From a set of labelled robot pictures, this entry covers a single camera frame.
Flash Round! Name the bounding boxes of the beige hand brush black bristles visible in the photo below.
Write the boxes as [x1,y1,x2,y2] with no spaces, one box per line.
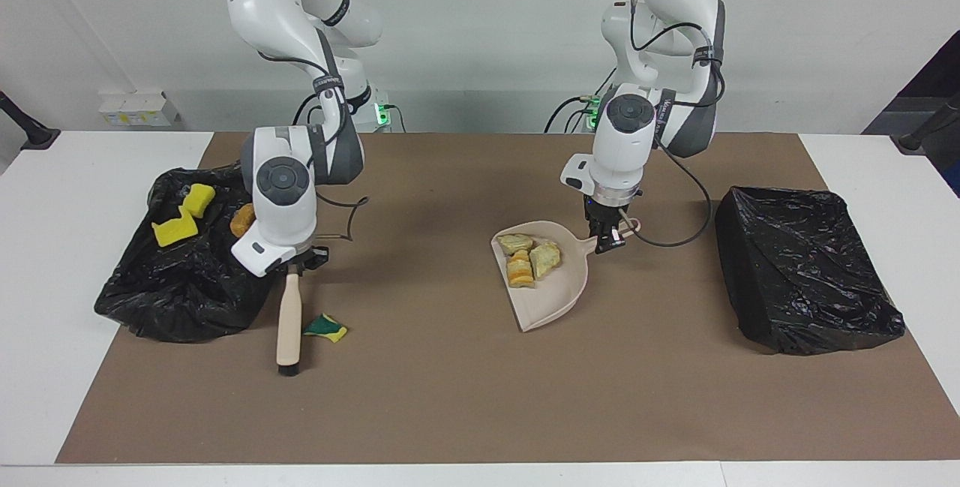
[276,271,303,377]

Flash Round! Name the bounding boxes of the green and yellow sponge piece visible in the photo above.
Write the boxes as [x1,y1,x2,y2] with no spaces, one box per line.
[302,313,349,344]

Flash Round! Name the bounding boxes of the beige plastic dustpan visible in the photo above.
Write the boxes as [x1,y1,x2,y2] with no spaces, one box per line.
[491,217,643,333]

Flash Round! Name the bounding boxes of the brown cork-textured lump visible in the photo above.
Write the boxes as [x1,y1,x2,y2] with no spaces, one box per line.
[229,203,256,239]

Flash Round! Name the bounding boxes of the orange striped bread piece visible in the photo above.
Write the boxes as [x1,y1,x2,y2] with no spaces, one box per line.
[506,250,536,290]

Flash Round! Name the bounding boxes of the notched yellow sponge piece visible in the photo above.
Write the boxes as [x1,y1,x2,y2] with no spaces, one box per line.
[151,212,200,248]

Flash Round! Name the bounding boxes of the crumpled black bag trash bin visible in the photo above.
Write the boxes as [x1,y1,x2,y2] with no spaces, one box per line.
[94,158,293,344]

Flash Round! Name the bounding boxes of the boxy black bag trash bin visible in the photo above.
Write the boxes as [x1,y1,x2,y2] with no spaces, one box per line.
[714,186,906,356]

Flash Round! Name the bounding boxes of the brown paper table mat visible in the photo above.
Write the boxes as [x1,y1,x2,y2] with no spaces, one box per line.
[56,132,960,465]

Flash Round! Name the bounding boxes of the black stand leg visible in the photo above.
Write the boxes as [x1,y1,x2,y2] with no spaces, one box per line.
[891,93,960,154]
[0,89,62,151]

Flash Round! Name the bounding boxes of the dark slanted panel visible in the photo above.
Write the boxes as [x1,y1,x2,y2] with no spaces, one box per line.
[862,28,960,199]

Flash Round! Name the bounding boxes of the dark right arm cable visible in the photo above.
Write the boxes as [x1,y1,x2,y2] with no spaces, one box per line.
[313,193,371,242]

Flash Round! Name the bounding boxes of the dark arm cable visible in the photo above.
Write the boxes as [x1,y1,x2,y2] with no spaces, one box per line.
[313,193,371,242]
[628,143,714,248]

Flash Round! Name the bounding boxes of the dark left arm cable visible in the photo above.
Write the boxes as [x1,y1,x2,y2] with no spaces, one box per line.
[628,143,714,248]

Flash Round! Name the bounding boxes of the black left base cable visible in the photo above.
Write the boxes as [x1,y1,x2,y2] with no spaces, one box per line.
[544,95,601,134]

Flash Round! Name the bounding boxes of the black base cable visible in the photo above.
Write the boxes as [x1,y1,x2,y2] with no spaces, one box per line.
[544,95,601,134]
[291,92,325,128]

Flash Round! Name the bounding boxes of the black right base cable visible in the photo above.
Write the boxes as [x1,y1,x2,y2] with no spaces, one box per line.
[291,92,325,128]

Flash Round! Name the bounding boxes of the white wall power box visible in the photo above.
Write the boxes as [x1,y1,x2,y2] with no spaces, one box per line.
[97,89,182,128]

